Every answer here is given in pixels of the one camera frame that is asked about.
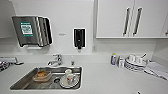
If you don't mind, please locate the black soap dispenser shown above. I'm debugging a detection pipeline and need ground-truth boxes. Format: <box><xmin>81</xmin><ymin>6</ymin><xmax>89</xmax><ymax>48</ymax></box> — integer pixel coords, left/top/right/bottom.
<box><xmin>72</xmin><ymin>27</ymin><xmax>87</xmax><ymax>51</ymax></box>

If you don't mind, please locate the small chrome soap pump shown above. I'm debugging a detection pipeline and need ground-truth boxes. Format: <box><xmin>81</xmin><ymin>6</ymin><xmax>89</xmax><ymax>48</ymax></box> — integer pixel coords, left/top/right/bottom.
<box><xmin>69</xmin><ymin>59</ymin><xmax>76</xmax><ymax>67</ymax></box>

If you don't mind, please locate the chrome sink faucet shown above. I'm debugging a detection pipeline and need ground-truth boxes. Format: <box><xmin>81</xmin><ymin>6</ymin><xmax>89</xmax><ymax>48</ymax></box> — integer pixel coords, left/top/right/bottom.
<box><xmin>46</xmin><ymin>53</ymin><xmax>64</xmax><ymax>68</ymax></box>

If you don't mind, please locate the white patterned mug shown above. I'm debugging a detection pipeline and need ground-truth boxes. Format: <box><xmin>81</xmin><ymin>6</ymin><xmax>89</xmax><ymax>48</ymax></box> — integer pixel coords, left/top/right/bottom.
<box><xmin>64</xmin><ymin>68</ymin><xmax>77</xmax><ymax>85</ymax></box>

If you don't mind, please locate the small white jar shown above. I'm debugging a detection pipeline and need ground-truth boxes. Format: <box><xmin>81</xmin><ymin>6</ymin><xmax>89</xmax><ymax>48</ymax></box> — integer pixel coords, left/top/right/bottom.
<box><xmin>117</xmin><ymin>56</ymin><xmax>125</xmax><ymax>69</ymax></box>

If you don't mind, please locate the white plate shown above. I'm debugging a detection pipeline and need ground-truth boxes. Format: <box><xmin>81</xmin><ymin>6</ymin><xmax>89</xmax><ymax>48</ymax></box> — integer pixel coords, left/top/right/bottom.
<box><xmin>59</xmin><ymin>73</ymin><xmax>81</xmax><ymax>89</ymax></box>

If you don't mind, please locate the round sink drain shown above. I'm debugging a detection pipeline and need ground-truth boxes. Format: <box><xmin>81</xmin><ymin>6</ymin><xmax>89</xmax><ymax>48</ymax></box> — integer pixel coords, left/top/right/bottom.
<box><xmin>53</xmin><ymin>77</ymin><xmax>62</xmax><ymax>84</ymax></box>

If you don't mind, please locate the steel paper towel dispenser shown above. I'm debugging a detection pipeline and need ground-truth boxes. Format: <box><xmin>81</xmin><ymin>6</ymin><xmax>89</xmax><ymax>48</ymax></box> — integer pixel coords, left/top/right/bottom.
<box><xmin>11</xmin><ymin>15</ymin><xmax>54</xmax><ymax>49</ymax></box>

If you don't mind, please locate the white cup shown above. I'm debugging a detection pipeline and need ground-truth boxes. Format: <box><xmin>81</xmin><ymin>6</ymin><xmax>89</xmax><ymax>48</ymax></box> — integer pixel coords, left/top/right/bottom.
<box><xmin>135</xmin><ymin>55</ymin><xmax>145</xmax><ymax>65</ymax></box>
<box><xmin>127</xmin><ymin>53</ymin><xmax>137</xmax><ymax>64</ymax></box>

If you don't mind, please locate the orange food container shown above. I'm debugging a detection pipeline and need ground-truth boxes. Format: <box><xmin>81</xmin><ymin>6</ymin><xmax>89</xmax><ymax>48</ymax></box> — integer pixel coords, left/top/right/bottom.
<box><xmin>32</xmin><ymin>69</ymin><xmax>53</xmax><ymax>83</ymax></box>

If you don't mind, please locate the stack of white plates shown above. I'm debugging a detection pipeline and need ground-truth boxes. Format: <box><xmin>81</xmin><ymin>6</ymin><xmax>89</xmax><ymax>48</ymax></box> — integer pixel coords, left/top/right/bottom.
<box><xmin>123</xmin><ymin>53</ymin><xmax>149</xmax><ymax>73</ymax></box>

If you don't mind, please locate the steel kitchen sink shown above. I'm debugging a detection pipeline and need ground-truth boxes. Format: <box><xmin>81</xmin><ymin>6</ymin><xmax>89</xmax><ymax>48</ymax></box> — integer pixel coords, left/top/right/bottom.
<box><xmin>9</xmin><ymin>65</ymin><xmax>84</xmax><ymax>92</ymax></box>

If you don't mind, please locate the white wall outlet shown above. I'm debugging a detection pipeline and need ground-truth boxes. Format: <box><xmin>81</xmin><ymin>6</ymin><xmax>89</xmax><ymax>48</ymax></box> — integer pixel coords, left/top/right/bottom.
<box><xmin>91</xmin><ymin>44</ymin><xmax>98</xmax><ymax>53</ymax></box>

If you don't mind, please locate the small wall label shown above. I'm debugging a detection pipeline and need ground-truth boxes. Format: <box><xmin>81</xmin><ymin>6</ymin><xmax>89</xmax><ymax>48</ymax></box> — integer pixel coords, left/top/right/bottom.
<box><xmin>58</xmin><ymin>32</ymin><xmax>66</xmax><ymax>37</ymax></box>

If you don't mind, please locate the white wall cabinet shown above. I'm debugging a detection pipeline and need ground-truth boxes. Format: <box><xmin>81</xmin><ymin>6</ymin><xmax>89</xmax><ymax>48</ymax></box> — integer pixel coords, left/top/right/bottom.
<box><xmin>0</xmin><ymin>0</ymin><xmax>17</xmax><ymax>39</ymax></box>
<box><xmin>95</xmin><ymin>0</ymin><xmax>168</xmax><ymax>39</ymax></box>

